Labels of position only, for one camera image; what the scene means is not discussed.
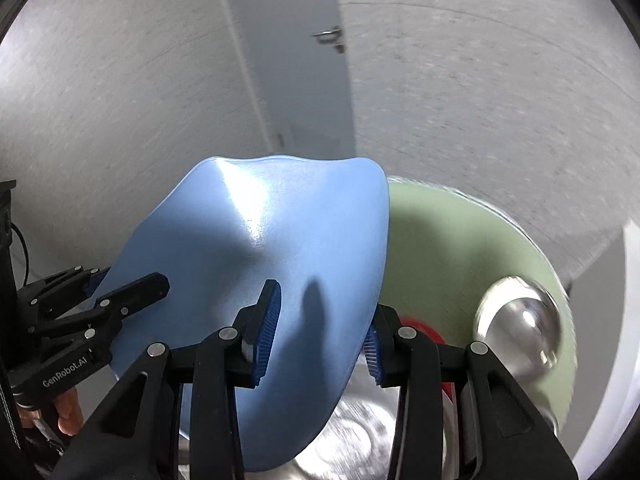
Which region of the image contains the black cable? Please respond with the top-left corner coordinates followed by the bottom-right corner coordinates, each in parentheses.
top-left (10, 222), bottom-right (29, 283)

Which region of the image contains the red bowl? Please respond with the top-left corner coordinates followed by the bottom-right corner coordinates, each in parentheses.
top-left (397, 316), bottom-right (456, 406)

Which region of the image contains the person's left hand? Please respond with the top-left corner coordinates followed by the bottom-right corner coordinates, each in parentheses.
top-left (52, 387), bottom-right (85, 437)

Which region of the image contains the small steel bowl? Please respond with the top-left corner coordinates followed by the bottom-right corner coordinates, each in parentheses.
top-left (472, 276), bottom-right (561, 386)

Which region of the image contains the blue plate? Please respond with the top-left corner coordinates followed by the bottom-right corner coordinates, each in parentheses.
top-left (92, 156), bottom-right (390, 473)

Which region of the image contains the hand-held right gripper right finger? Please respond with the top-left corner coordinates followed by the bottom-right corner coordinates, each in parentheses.
top-left (363, 304), bottom-right (580, 480)

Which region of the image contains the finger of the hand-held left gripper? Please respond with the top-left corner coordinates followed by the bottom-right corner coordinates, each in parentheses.
top-left (30, 272), bottom-right (171, 356)
top-left (16, 265), bottom-right (112, 333)

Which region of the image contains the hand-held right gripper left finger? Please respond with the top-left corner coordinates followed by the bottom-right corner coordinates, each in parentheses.
top-left (50, 279), bottom-right (282, 480)

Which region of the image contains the metal door handle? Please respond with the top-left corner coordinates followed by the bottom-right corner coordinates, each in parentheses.
top-left (312, 26), bottom-right (347, 55)

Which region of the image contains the black stand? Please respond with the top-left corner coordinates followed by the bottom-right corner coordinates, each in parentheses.
top-left (0, 180), bottom-right (26, 461)

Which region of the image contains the green plate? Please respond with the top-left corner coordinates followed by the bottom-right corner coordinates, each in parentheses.
top-left (352, 176), bottom-right (576, 433)

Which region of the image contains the grey door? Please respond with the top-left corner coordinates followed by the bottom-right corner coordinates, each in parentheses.
top-left (212, 0), bottom-right (359, 159)

